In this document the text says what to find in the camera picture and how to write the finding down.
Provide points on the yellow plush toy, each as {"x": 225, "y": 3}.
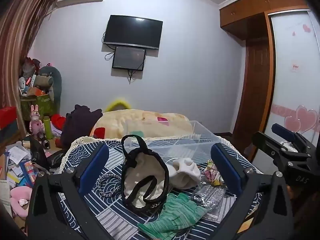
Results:
{"x": 117, "y": 101}

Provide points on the green bottle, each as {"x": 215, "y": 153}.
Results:
{"x": 48, "y": 127}

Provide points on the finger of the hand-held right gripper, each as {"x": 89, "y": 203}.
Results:
{"x": 285, "y": 131}
{"x": 265, "y": 142}

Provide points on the grey plush toy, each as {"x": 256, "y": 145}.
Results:
{"x": 56, "y": 80}

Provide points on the floral scrunchie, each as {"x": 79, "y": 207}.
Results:
{"x": 212, "y": 175}

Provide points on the black trimmed white pouch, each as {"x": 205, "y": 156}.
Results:
{"x": 142, "y": 170}

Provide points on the dark purple plush toy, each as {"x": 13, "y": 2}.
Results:
{"x": 77, "y": 125}

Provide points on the pile of papers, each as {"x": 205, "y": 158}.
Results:
{"x": 17, "y": 165}

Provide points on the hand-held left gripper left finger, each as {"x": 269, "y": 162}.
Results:
{"x": 96, "y": 165}

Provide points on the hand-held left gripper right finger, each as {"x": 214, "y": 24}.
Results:
{"x": 225, "y": 165}

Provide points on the clear plastic packet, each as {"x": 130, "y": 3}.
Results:
{"x": 207, "y": 195}

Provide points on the small black wall monitor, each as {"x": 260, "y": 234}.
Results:
{"x": 128, "y": 58}

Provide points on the brown wooden door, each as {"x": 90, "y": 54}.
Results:
{"x": 255, "y": 92}

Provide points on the red cloth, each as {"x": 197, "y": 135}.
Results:
{"x": 58, "y": 121}

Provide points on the clear plastic box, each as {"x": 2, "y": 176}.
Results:
{"x": 175, "y": 142}

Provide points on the pink rabbit figure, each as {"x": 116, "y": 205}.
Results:
{"x": 36, "y": 122}

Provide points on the wooden overhead cabinet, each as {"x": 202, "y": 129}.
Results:
{"x": 250, "y": 10}

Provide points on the black beaded headband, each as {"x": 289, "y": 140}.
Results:
{"x": 111, "y": 174}

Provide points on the black wall television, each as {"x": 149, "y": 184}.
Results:
{"x": 132, "y": 31}

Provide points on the white heart print wardrobe door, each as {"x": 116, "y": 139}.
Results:
{"x": 292, "y": 80}

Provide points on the black flashlight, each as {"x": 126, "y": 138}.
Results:
{"x": 43, "y": 140}

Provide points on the brown striped curtain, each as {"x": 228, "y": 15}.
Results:
{"x": 17, "y": 42}

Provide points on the cream printed blanket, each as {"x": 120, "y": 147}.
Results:
{"x": 130, "y": 122}

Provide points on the pink plush toy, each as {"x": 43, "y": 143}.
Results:
{"x": 18, "y": 197}

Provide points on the red box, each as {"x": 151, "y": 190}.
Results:
{"x": 7, "y": 116}

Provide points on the green knit glove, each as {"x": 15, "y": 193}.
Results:
{"x": 175, "y": 215}

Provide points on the white knit cloth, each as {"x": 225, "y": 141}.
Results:
{"x": 185, "y": 175}

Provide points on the blue patterned tablecloth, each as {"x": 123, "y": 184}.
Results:
{"x": 117, "y": 212}

